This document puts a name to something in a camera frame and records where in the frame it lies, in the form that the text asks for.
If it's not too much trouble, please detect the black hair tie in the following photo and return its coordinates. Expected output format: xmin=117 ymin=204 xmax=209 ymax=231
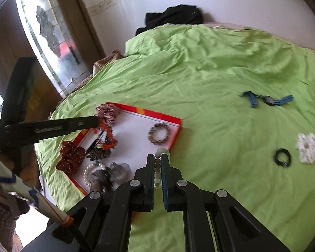
xmin=273 ymin=148 xmax=292 ymax=167

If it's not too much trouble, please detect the black hair claw clip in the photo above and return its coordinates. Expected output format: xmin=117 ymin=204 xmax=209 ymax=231
xmin=88 ymin=133 xmax=108 ymax=150

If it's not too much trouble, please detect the green blanket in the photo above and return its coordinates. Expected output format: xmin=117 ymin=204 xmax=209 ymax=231
xmin=34 ymin=22 xmax=315 ymax=252

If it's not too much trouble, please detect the person's patterned clothing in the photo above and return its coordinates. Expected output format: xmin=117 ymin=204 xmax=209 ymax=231
xmin=0 ymin=186 xmax=29 ymax=252

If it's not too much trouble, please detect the red polka dot scrunchie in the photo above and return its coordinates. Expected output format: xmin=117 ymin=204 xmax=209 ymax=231
xmin=56 ymin=140 xmax=87 ymax=175

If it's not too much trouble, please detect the grey green scrunchie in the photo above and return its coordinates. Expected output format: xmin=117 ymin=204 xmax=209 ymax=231
xmin=91 ymin=162 xmax=132 ymax=192

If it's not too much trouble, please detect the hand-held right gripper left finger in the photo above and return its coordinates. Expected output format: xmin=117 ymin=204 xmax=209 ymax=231
xmin=21 ymin=154 xmax=156 ymax=252

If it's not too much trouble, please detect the white pole with blue tape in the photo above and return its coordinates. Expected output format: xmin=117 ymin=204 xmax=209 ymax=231
xmin=0 ymin=152 xmax=74 ymax=227

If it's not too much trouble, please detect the white pearl bracelet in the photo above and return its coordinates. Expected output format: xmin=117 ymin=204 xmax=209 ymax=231
xmin=83 ymin=162 xmax=107 ymax=187

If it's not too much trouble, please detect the white dotted scrunchie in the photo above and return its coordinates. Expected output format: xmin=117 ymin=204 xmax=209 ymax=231
xmin=297 ymin=133 xmax=315 ymax=163

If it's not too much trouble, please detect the stone bead bracelet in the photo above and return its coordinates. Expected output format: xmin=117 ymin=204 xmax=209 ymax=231
xmin=154 ymin=147 xmax=171 ymax=189

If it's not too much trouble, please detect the red cardboard box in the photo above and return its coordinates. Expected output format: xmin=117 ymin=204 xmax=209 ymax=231
xmin=68 ymin=102 xmax=182 ymax=196

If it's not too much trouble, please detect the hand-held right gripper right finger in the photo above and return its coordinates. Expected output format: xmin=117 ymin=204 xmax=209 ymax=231
xmin=161 ymin=154 xmax=290 ymax=252

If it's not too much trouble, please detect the leopard print hair tie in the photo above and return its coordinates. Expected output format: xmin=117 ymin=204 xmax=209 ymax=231
xmin=147 ymin=123 xmax=172 ymax=145

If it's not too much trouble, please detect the glass door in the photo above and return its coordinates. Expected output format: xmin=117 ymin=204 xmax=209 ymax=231
xmin=14 ymin=0 xmax=95 ymax=97

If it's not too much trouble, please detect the blue striped strap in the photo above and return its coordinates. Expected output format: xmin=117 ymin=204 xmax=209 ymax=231
xmin=239 ymin=91 xmax=294 ymax=109

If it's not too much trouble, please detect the brown knit blanket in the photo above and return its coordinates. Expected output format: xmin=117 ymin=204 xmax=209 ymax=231
xmin=68 ymin=50 xmax=126 ymax=97

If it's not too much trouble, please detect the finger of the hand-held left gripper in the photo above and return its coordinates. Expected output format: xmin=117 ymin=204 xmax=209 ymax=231
xmin=4 ymin=116 xmax=100 ymax=148

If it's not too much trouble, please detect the orange beaded bracelet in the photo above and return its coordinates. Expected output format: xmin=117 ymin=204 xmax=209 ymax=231
xmin=93 ymin=119 xmax=118 ymax=150

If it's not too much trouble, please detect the black cloth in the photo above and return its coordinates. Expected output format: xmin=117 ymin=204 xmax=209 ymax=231
xmin=135 ymin=4 xmax=203 ymax=36

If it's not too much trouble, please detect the dark studded scrunchie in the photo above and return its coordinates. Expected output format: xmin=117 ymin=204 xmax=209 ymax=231
xmin=85 ymin=147 xmax=113 ymax=161

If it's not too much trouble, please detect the checkered scrunchie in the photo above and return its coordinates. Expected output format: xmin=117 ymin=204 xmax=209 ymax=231
xmin=95 ymin=104 xmax=121 ymax=128

